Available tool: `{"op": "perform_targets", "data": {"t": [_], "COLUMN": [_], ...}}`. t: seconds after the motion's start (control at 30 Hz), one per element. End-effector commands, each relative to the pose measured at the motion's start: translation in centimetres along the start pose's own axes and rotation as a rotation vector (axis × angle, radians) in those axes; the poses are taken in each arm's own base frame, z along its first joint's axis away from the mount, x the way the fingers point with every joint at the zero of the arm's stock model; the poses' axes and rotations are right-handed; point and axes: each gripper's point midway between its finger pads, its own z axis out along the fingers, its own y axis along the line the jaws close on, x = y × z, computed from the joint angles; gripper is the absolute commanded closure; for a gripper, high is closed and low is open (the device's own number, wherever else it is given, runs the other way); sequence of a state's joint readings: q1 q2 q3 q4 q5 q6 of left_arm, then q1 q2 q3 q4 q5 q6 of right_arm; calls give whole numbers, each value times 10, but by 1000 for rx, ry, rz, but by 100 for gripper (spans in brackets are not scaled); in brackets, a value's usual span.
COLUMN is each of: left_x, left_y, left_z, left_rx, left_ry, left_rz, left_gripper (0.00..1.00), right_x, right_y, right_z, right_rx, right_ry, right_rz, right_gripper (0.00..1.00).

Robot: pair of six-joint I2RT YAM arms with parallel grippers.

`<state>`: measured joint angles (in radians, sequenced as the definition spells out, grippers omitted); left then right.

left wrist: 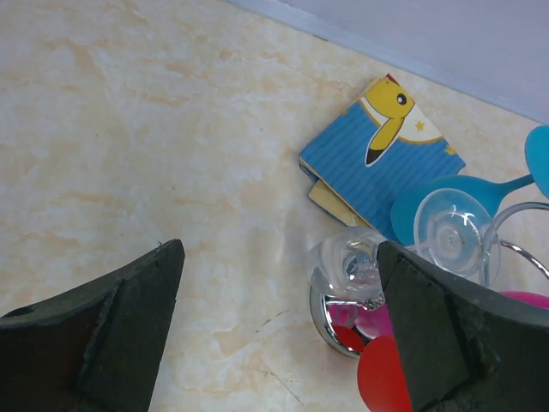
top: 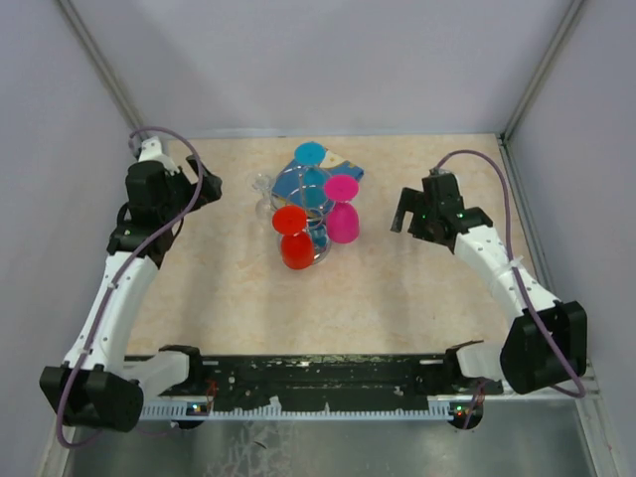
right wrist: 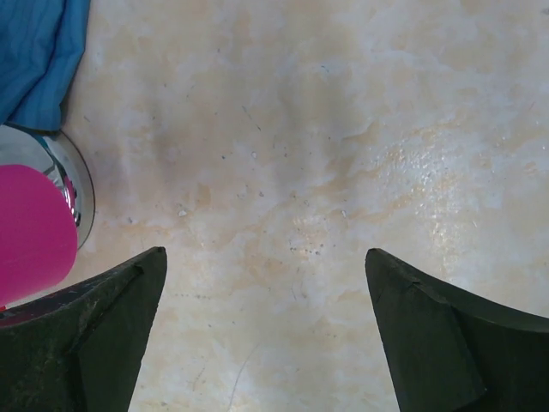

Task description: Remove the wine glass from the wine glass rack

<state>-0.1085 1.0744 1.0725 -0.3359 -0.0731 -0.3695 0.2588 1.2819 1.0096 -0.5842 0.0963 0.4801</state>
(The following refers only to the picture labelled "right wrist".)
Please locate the chrome wine glass rack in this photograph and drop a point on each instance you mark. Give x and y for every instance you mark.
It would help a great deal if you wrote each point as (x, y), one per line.
(56, 156)

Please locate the pink wine glass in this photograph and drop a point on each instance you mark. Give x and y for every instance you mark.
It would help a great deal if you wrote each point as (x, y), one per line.
(38, 234)

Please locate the blue cloth with duck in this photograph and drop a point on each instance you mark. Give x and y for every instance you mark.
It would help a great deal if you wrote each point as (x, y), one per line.
(42, 43)

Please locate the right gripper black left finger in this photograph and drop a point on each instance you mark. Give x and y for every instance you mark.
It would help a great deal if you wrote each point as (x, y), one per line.
(81, 348)

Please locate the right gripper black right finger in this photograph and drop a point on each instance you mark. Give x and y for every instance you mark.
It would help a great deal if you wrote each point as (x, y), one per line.
(450, 350)

